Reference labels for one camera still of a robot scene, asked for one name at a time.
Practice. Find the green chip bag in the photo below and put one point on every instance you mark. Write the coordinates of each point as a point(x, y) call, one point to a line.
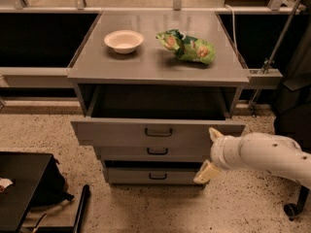
point(187, 48)

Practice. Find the grey metal drawer cabinet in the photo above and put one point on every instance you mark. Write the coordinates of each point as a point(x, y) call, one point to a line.
point(151, 63)

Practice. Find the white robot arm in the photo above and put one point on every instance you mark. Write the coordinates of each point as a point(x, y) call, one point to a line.
point(272, 154)

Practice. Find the black backpack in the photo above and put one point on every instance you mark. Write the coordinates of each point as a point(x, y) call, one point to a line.
point(52, 188)

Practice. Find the grey bottom drawer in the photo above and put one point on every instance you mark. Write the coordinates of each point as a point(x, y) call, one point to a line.
point(150, 172)

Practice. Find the grey top drawer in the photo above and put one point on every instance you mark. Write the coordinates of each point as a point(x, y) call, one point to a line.
point(154, 116)

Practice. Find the black floor stand bar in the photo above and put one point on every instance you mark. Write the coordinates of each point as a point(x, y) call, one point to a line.
point(76, 227)

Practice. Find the grey drawer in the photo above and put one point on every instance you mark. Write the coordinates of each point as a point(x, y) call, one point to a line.
point(178, 154)
point(150, 172)
point(154, 116)

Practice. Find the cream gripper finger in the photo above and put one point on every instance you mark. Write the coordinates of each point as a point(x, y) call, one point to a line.
point(207, 172)
point(215, 134)

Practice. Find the grey middle drawer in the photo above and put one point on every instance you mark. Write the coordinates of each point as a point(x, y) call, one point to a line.
point(178, 154)

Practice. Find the black side table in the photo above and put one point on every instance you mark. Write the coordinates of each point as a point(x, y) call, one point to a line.
point(25, 170)

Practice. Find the grey metal rail frame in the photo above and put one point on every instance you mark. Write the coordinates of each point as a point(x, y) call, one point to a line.
point(42, 39)

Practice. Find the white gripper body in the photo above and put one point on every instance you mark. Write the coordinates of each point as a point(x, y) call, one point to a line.
point(218, 153)

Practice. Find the white paper bowl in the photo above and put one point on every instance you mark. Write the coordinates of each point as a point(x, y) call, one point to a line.
point(124, 41)

